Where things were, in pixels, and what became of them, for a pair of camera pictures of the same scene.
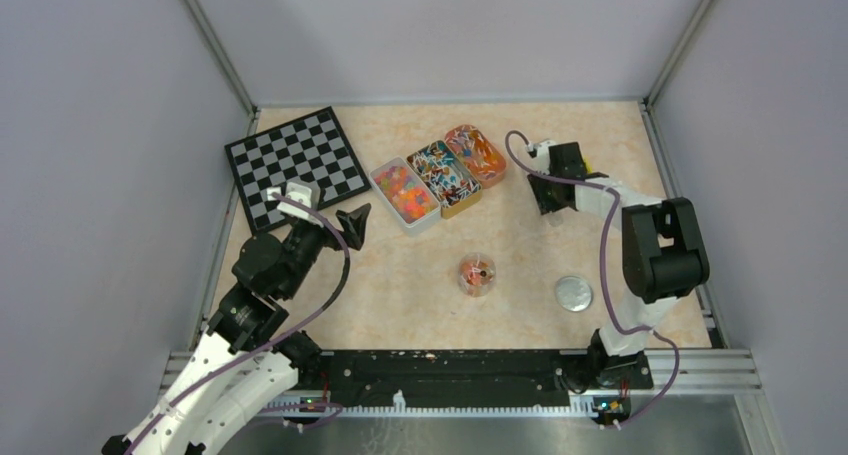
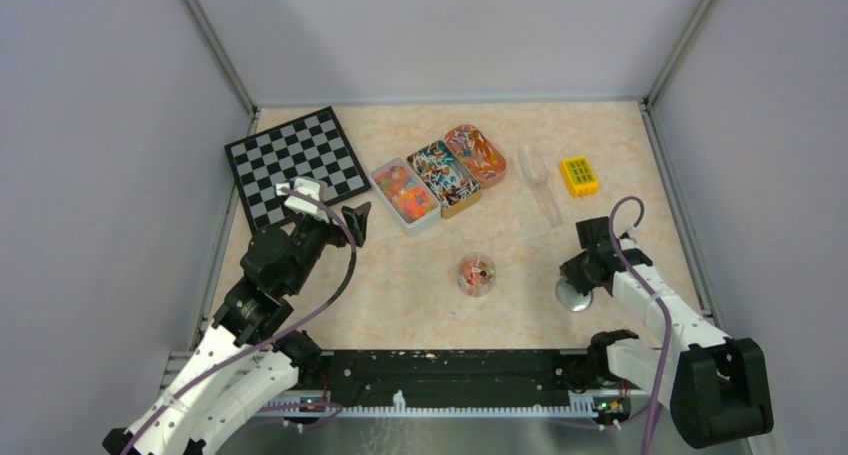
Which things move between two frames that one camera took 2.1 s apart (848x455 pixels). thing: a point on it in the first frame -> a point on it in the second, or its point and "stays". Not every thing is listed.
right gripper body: (545, 192) -> (576, 270)
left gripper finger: (354, 224) stays
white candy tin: (405, 195) stays
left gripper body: (315, 237) stays
